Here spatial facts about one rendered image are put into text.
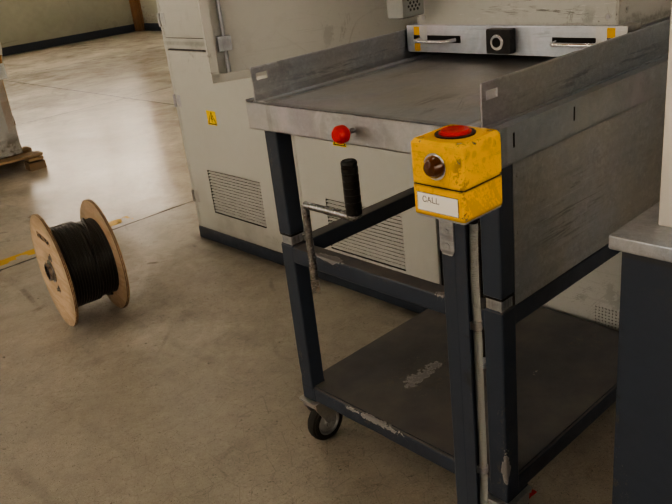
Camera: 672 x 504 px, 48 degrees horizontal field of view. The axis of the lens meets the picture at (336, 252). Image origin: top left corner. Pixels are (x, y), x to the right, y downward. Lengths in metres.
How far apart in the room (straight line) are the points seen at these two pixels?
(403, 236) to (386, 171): 0.21
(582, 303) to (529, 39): 0.73
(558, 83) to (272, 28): 0.84
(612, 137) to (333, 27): 0.80
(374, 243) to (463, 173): 1.55
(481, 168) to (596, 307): 1.14
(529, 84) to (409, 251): 1.16
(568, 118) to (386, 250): 1.21
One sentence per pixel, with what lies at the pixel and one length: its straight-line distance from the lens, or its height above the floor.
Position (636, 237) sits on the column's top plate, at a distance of 1.01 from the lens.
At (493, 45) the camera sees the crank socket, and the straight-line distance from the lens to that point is 1.65.
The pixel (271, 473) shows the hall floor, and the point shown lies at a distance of 1.84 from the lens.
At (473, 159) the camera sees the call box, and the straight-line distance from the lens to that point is 0.91.
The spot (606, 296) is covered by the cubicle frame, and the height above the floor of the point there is 0.24.
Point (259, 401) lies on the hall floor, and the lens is 2.09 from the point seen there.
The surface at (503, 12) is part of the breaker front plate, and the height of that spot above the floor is 0.95.
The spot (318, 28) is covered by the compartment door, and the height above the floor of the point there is 0.93.
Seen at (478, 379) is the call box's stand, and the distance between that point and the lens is 1.07.
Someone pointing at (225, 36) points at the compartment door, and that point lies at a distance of 1.88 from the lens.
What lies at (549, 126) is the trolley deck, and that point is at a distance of 1.25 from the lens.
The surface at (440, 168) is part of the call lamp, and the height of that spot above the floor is 0.87.
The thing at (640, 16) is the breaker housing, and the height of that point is 0.93.
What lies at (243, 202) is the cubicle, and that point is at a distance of 2.93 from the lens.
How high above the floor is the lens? 1.14
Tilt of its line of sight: 23 degrees down
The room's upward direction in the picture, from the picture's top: 7 degrees counter-clockwise
